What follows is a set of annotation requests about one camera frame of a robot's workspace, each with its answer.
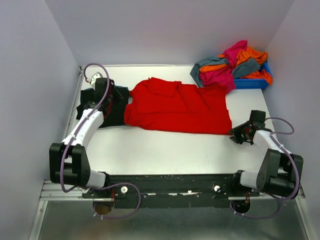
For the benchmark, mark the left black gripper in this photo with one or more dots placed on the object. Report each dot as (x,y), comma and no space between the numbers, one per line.
(118,96)

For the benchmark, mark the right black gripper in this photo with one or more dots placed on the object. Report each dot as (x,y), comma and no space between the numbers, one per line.
(236,131)

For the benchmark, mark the red t-shirt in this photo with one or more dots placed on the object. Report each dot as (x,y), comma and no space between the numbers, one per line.
(173,106)

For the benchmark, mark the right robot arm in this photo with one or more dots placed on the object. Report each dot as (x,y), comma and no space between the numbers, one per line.
(280,171)

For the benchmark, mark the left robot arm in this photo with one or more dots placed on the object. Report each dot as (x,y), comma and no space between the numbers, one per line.
(100,107)

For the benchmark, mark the folded blue t-shirt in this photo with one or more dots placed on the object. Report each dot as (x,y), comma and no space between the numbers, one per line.
(118,87)

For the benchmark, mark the folded black t-shirt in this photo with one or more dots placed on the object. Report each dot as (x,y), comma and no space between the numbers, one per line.
(111,121)

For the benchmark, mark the blue plastic bin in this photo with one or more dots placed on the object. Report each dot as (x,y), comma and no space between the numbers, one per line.
(257,80)

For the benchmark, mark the magenta t-shirt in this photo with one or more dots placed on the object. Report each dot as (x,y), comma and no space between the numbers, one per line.
(219,70)

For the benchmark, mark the grey-blue t-shirt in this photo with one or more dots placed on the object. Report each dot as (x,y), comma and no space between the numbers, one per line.
(241,70)

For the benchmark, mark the orange t-shirt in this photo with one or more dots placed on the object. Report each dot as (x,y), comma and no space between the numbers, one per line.
(260,57)

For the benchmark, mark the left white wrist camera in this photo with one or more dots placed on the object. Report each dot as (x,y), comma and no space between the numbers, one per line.
(94,78)

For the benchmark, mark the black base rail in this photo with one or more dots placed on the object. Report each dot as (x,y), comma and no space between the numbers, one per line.
(172,191)

